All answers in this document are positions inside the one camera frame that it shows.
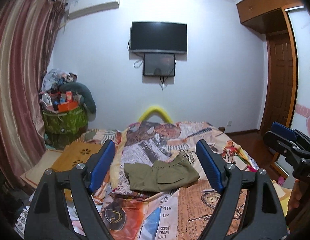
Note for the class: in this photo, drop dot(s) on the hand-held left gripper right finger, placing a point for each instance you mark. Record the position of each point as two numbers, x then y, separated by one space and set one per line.
210 165

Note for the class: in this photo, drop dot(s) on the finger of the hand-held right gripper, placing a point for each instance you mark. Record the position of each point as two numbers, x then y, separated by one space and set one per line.
280 145
284 130

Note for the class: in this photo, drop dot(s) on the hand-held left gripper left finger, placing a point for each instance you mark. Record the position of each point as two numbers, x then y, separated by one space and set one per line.
103 165

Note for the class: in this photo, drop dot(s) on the olive green pants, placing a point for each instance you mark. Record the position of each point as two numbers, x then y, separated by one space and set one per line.
165 177

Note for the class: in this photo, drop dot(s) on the person's right hand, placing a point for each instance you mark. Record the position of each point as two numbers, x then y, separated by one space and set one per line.
295 200

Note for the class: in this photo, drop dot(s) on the pink slipper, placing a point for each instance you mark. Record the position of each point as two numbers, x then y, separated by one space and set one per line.
281 180

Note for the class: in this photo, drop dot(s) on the yellow bamboo pillow mat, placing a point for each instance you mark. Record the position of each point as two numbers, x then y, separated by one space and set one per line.
70 155

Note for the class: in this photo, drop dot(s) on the brown wooden door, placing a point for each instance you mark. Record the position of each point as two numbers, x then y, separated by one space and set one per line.
280 80

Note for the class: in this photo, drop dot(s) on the green fabric storage bag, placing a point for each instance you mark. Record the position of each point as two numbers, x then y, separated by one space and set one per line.
65 122

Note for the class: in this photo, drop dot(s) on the wooden sliding door wardrobe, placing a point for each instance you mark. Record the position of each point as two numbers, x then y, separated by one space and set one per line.
305 67

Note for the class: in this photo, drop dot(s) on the grey neck pillow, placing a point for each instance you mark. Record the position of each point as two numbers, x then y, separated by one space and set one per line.
88 100

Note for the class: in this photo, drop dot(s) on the orange box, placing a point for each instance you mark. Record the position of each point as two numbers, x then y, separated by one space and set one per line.
67 107

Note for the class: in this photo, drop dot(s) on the small red box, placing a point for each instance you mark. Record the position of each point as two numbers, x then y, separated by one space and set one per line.
69 97

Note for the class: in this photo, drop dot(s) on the yellow foam tube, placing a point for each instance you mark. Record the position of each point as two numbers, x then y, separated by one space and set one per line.
155 108

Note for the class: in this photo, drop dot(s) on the pile of clothes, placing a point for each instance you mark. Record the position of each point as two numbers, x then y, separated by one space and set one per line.
54 77

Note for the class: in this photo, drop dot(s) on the small black monitor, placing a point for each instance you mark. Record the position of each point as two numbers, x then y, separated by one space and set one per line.
158 63

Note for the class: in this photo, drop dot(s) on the striped pink curtain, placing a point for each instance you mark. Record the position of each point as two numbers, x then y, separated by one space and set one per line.
19 80

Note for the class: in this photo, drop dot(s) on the white air conditioner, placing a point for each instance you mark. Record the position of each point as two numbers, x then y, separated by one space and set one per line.
95 8

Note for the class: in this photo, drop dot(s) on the black wall television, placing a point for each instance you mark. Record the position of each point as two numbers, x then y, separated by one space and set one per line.
158 36

